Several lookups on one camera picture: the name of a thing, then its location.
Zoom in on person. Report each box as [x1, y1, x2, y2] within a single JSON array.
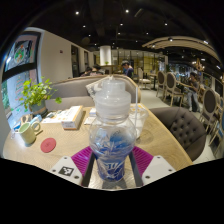
[[186, 71, 201, 113], [120, 59, 135, 79], [91, 63, 106, 76], [80, 66, 93, 78]]

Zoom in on green potted plant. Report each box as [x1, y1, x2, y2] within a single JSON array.
[[19, 77, 63, 117]]

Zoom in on white round pillar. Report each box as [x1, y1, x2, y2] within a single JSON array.
[[99, 45, 113, 66]]

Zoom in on white blue paper leaflets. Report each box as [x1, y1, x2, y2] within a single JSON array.
[[83, 107, 98, 126]]

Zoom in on clear blue-labelled drink bottle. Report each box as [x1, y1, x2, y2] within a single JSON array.
[[88, 77, 138, 183]]

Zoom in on flat round red coaster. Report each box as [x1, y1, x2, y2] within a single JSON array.
[[40, 137, 57, 154]]

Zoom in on clear plastic cup with straw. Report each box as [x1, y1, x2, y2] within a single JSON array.
[[128, 85, 149, 139]]

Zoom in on dark grey tufted armchair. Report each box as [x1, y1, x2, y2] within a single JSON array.
[[148, 105, 208, 163]]

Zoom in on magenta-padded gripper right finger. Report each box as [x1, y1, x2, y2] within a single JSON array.
[[129, 145, 177, 188]]

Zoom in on window with food poster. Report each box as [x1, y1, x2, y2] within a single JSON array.
[[1, 31, 43, 131]]

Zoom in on pale green mug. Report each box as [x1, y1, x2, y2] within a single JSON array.
[[18, 120, 42, 145]]

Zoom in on group of ceiling spotlights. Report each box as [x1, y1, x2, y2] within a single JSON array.
[[73, 8, 214, 46]]

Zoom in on open white magazine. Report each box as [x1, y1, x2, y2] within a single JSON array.
[[41, 109, 68, 125]]

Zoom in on group of wooden dining chairs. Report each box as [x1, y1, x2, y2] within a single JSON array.
[[136, 68, 224, 151]]

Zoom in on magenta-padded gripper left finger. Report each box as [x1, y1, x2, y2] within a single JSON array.
[[49, 145, 98, 188]]

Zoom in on grey curved sofa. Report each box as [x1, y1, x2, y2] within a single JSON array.
[[44, 73, 142, 112]]

